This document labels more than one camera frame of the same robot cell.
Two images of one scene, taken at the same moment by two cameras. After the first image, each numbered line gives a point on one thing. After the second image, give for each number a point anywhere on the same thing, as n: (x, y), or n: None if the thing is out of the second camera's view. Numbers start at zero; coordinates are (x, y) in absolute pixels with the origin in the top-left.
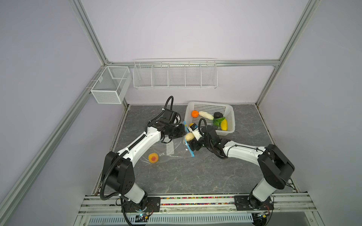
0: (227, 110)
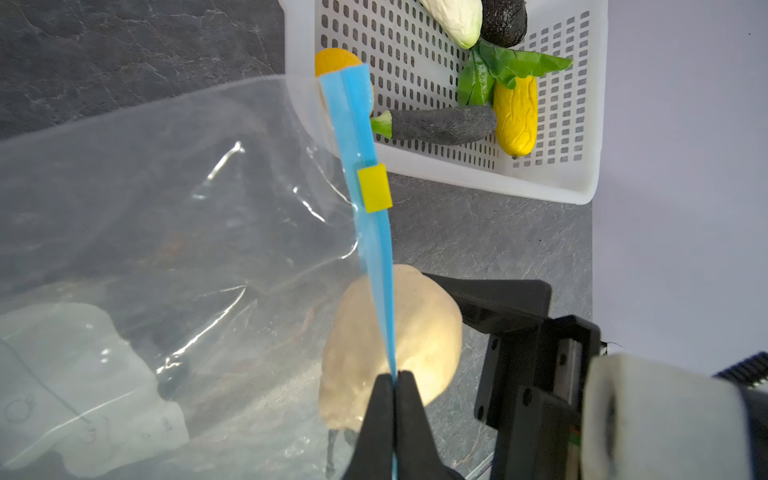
0: (412, 68)
